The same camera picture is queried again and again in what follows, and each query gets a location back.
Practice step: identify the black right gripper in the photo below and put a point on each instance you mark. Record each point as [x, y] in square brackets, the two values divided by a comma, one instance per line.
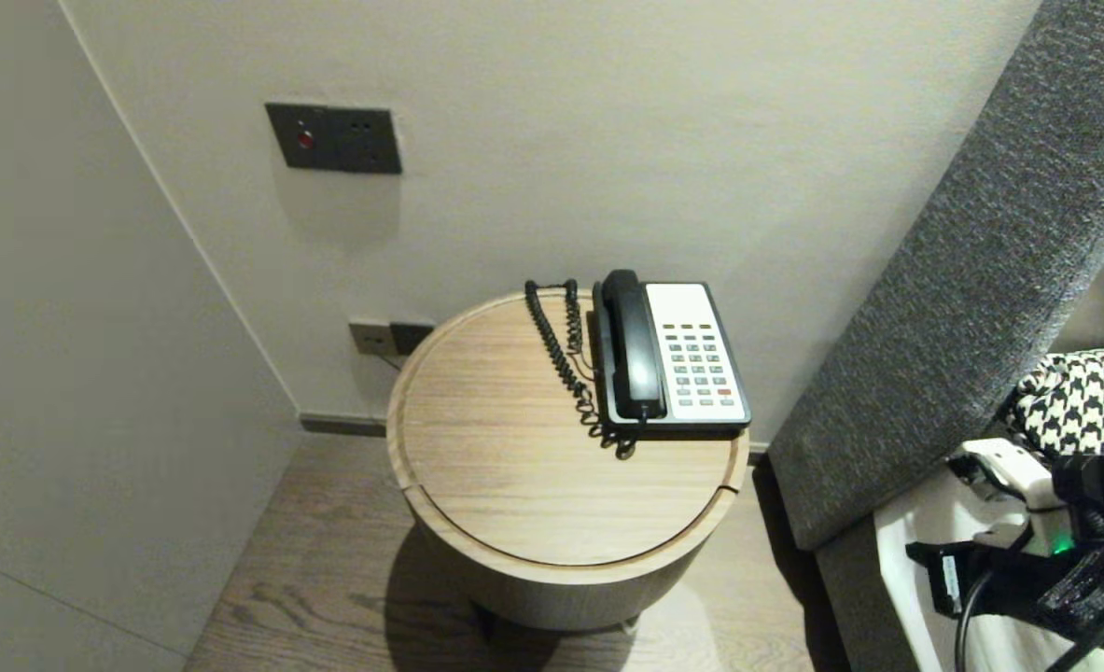
[981, 583]

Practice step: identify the white bed sheet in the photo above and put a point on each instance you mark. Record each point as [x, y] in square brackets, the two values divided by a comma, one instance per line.
[925, 504]

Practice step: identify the grey upholstered bed base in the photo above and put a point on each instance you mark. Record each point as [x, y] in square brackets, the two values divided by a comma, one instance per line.
[864, 607]

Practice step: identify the black white houndstooth pillow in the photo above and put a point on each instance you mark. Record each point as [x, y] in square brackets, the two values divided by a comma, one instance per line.
[1083, 401]

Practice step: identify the grey fabric headboard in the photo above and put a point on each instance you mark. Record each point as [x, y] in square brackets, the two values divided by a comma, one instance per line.
[981, 233]

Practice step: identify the black and white desk phone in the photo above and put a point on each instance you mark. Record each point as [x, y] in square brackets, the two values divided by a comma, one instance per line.
[701, 355]

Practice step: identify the black telephone handset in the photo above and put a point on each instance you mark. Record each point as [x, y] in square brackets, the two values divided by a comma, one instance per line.
[634, 345]

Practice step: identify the round wooden side table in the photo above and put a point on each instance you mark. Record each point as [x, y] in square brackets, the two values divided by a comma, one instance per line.
[496, 420]

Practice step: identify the thin grey telephone line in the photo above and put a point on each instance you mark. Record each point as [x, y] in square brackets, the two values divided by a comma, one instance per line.
[391, 361]

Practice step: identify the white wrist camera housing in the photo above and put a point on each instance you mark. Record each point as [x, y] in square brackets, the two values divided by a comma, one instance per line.
[1013, 476]

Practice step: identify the grey wall power outlet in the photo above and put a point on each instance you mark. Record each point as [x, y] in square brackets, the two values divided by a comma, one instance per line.
[412, 337]

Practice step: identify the beige wall data socket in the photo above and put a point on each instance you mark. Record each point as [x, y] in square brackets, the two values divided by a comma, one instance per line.
[368, 337]

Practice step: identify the dark wall switch panel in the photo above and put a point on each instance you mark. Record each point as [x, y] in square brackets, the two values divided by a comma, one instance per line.
[332, 138]

